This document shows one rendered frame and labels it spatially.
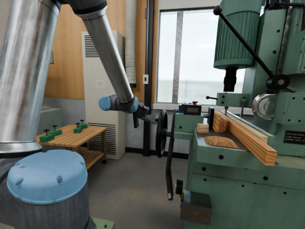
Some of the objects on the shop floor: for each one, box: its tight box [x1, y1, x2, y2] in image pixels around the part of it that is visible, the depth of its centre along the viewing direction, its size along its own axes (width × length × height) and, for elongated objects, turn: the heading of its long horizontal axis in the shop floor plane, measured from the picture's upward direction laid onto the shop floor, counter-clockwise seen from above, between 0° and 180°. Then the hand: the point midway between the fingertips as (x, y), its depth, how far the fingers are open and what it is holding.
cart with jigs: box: [36, 119, 108, 170], centre depth 173 cm, size 66×57×64 cm
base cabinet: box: [183, 140, 305, 229], centre depth 86 cm, size 45×58×71 cm
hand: (155, 123), depth 98 cm, fingers closed
